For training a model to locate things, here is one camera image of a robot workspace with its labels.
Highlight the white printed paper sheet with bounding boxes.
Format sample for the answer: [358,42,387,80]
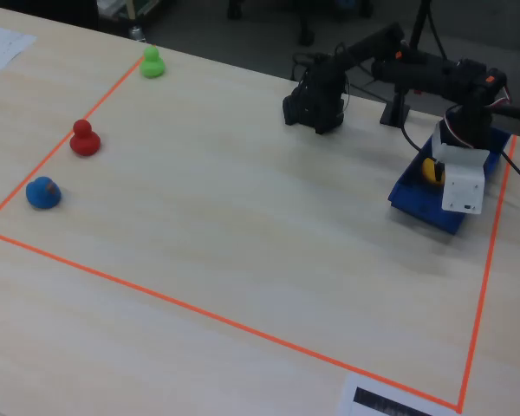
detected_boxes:
[0,23,38,86]

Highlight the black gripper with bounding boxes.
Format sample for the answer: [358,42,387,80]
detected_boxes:
[433,103,494,183]

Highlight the orange tape strip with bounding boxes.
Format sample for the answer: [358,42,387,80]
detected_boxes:
[0,55,146,231]
[0,227,463,412]
[457,133,517,413]

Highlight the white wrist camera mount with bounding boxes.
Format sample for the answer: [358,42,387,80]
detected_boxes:
[430,122,491,216]

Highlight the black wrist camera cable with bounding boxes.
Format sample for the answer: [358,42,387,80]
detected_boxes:
[400,119,434,153]

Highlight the white paper with black bar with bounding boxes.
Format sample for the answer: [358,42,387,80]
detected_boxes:
[336,372,460,416]

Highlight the white red servo wires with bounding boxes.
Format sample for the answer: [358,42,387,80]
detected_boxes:
[443,84,513,149]

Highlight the red rubber duck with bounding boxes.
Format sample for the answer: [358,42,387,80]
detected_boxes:
[68,119,102,158]

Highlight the black camera stand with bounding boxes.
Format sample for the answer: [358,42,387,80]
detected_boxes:
[380,0,433,128]

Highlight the yellow rubber duck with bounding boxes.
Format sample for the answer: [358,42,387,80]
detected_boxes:
[419,156,447,188]

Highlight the blue rubber duck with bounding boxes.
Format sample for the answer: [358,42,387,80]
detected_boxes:
[24,175,63,211]

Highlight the green rubber duck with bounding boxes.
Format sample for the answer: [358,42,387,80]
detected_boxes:
[139,44,166,80]

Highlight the blue plastic box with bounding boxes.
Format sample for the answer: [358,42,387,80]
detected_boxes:
[387,125,512,236]

